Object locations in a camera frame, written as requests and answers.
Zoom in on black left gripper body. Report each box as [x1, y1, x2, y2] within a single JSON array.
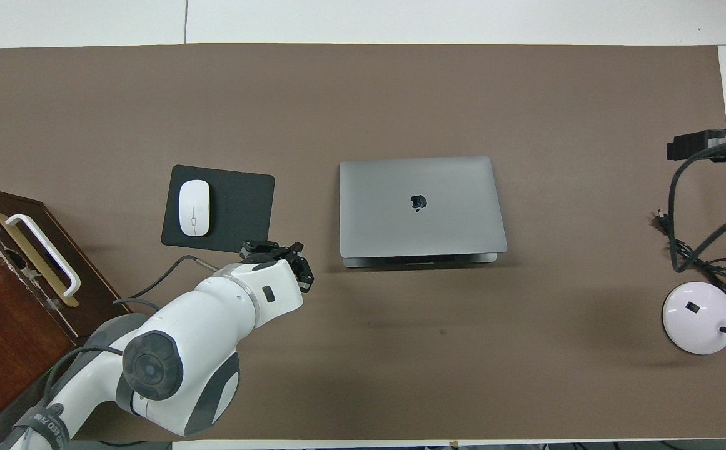
[[255, 249, 296, 269]]

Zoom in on grey laptop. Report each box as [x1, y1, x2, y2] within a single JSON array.
[[339, 156, 508, 269]]

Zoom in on black mouse pad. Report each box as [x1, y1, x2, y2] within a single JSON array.
[[161, 165, 276, 256]]

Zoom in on white computer mouse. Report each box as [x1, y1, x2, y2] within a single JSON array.
[[178, 180, 211, 238]]

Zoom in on white desk lamp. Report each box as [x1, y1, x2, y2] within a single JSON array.
[[662, 241, 726, 356]]

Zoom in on brown table mat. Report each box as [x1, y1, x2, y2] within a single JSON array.
[[0, 44, 726, 441]]

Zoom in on brown wooden box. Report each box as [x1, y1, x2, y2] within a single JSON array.
[[0, 182, 147, 449]]

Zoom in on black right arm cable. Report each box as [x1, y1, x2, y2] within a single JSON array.
[[668, 128, 726, 273]]

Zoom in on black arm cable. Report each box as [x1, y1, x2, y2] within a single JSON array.
[[43, 255, 221, 407], [668, 128, 726, 273]]

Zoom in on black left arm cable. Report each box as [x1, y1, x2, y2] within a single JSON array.
[[43, 255, 221, 407]]

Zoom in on black lamp power cable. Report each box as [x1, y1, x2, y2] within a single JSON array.
[[653, 211, 726, 296]]

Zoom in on white box handle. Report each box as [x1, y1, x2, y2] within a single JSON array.
[[5, 214, 81, 298]]

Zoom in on brass handle plate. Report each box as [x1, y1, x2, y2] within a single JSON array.
[[0, 212, 79, 308]]

